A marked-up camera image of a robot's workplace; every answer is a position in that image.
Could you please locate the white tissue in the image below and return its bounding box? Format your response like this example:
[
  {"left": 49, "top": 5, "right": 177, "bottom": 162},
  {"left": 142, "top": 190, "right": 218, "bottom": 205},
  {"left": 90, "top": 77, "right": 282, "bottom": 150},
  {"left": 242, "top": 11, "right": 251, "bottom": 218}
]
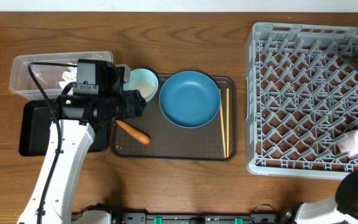
[{"left": 58, "top": 72, "right": 76, "bottom": 89}]

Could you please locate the dark blue plate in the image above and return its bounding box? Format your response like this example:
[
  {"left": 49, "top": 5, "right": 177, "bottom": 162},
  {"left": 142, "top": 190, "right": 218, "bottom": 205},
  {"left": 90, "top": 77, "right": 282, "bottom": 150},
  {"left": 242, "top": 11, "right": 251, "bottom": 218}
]
[{"left": 158, "top": 71, "right": 221, "bottom": 129}]

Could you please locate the pink paper cup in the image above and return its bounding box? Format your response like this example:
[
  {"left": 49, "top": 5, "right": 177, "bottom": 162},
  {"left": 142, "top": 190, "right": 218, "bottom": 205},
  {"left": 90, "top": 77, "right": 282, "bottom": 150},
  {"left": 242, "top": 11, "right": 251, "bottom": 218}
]
[{"left": 338, "top": 129, "right": 358, "bottom": 157}]

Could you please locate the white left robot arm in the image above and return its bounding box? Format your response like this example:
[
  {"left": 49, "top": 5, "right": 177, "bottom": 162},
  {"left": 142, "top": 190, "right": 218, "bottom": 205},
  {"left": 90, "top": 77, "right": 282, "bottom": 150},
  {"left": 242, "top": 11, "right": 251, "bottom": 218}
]
[{"left": 18, "top": 59, "right": 147, "bottom": 223}]

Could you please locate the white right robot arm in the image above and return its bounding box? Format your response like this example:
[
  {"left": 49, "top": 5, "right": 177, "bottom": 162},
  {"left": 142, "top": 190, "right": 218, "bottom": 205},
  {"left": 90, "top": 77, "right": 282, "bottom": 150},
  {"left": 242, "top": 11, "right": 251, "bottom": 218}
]
[{"left": 280, "top": 125, "right": 358, "bottom": 224}]

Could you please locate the clear plastic waste bin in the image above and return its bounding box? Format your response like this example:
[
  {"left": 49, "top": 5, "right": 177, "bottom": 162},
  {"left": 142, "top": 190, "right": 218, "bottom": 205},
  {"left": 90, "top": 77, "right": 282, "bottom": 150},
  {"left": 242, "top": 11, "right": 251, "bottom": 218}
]
[{"left": 9, "top": 51, "right": 113, "bottom": 100}]

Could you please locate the grey dishwasher rack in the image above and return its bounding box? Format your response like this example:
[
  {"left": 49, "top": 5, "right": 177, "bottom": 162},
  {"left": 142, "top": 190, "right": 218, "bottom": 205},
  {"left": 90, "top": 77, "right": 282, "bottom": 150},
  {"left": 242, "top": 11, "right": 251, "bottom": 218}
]
[{"left": 245, "top": 22, "right": 358, "bottom": 180}]

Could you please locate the black waste tray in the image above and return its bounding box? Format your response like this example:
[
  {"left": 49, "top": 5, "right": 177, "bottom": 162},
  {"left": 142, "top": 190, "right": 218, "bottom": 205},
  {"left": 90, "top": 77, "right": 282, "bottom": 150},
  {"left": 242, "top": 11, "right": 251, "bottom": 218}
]
[{"left": 19, "top": 98, "right": 111, "bottom": 157}]

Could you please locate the light blue rice bowl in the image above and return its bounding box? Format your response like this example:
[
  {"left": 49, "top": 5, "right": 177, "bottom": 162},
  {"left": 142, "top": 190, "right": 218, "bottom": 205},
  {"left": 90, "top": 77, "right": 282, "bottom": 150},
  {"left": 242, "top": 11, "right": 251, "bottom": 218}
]
[{"left": 124, "top": 68, "right": 159, "bottom": 102}]

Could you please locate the orange carrot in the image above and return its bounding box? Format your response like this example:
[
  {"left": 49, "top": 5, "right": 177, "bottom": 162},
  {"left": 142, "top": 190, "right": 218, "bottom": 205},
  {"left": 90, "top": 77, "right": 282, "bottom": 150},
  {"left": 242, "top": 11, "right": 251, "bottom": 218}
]
[{"left": 116, "top": 120, "right": 150, "bottom": 145}]

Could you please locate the brown serving tray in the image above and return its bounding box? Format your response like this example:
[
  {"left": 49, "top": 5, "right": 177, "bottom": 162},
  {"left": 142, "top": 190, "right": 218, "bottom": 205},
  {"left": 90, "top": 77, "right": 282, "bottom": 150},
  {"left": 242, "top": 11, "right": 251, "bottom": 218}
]
[{"left": 109, "top": 77, "right": 237, "bottom": 161}]

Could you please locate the left wooden chopstick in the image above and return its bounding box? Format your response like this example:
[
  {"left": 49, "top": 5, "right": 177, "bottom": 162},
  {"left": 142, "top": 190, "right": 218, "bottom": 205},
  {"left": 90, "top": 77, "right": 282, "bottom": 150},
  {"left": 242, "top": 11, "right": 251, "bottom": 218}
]
[{"left": 219, "top": 89, "right": 227, "bottom": 159}]

